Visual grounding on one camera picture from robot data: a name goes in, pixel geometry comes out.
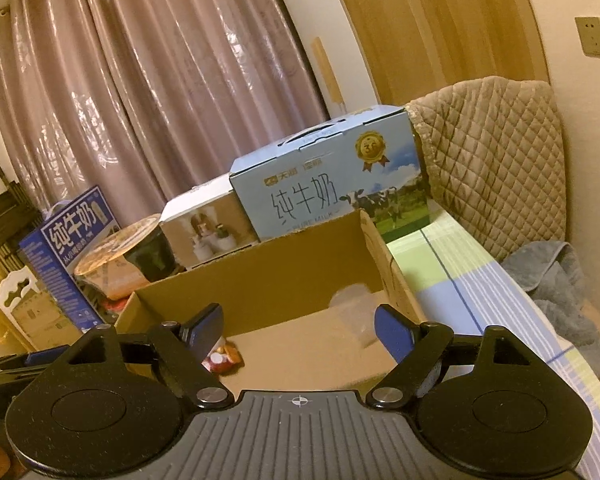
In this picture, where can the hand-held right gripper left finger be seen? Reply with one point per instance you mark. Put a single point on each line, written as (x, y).
(207, 327)

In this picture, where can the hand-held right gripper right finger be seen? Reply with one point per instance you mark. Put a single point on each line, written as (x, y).
(392, 332)

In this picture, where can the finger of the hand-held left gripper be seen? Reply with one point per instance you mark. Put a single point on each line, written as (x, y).
(20, 367)

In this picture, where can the red cartoon cat figure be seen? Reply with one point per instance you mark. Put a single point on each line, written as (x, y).
(225, 357)

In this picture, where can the translucent plastic cup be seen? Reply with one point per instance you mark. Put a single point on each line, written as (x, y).
(352, 305)

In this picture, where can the brown cardboard box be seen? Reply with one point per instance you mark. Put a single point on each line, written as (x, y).
(40, 325)
(290, 270)

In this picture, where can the closed brown cardboard box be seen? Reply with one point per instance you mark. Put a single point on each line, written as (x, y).
(40, 325)

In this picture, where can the white wooden chair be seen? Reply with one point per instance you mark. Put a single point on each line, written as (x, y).
(20, 290)

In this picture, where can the red instant noodle bowl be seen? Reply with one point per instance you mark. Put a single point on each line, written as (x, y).
(112, 305)

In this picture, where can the white humidifier box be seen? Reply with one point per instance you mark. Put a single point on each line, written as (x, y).
(200, 230)

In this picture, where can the checkered pastel tablecloth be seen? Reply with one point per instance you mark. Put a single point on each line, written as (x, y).
(480, 285)

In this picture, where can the brown instant noodle bowl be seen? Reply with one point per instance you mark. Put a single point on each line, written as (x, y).
(115, 250)

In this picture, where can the dark blue milk carton box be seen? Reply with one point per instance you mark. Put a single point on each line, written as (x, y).
(65, 230)

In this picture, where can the black metal rack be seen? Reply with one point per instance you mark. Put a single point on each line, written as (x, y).
(5, 210)

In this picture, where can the grey towel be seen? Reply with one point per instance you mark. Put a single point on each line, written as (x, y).
(555, 280)

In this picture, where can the light blue milk carton box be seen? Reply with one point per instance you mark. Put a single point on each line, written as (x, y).
(320, 160)

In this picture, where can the beige quilted chair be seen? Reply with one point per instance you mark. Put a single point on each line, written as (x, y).
(495, 160)

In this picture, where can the pink patterned curtain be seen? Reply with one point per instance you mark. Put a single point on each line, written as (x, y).
(155, 85)

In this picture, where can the wooden wardrobe door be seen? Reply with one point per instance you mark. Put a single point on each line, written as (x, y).
(430, 25)

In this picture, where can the white wardrobe door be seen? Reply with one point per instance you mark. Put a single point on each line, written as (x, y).
(305, 20)

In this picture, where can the beige wall socket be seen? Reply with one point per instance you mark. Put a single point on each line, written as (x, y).
(590, 35)

